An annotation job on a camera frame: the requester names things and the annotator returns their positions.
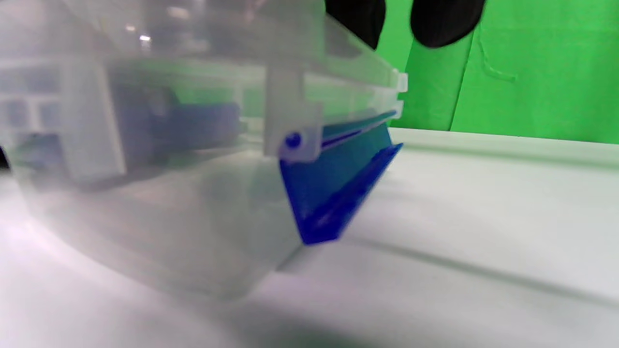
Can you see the person's right hand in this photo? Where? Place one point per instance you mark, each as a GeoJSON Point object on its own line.
{"type": "Point", "coordinates": [445, 21]}

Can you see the clear plastic lid with label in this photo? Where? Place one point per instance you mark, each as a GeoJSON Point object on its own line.
{"type": "Point", "coordinates": [242, 34]}

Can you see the clear box with blue clips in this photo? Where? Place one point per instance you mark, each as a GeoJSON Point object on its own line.
{"type": "Point", "coordinates": [193, 217]}

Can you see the green backdrop cloth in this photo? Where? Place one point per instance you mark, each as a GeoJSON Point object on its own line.
{"type": "Point", "coordinates": [541, 72]}

